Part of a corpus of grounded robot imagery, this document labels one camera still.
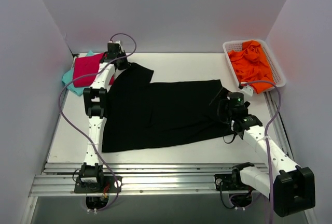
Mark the black t-shirt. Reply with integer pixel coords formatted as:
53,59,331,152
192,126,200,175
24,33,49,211
102,63,232,153

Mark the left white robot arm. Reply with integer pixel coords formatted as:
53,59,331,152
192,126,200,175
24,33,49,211
78,40,128,192

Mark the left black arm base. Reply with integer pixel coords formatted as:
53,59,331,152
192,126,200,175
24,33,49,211
72,163,122,213

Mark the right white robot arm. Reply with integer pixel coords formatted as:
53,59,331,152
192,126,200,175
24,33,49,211
216,89,315,217

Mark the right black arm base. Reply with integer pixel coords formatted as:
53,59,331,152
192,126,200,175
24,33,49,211
214,173,261,211

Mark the folded pink t-shirt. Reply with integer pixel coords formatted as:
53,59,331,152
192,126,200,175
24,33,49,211
73,53,115,89

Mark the crumpled orange t-shirt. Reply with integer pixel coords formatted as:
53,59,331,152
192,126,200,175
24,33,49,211
228,40,274,83

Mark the folded teal t-shirt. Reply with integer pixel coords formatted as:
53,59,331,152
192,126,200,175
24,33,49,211
61,50,97,96

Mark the white plastic basket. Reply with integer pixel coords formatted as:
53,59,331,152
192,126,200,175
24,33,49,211
223,39,286,88

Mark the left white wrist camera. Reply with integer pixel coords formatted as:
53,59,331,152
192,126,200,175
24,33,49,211
107,40,123,53

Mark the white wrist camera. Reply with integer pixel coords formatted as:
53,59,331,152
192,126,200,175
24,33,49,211
239,84,254,97
107,40,123,53

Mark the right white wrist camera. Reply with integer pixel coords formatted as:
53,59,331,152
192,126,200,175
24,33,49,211
239,84,254,97

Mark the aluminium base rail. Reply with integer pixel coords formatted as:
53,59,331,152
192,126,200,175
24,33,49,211
29,163,233,197

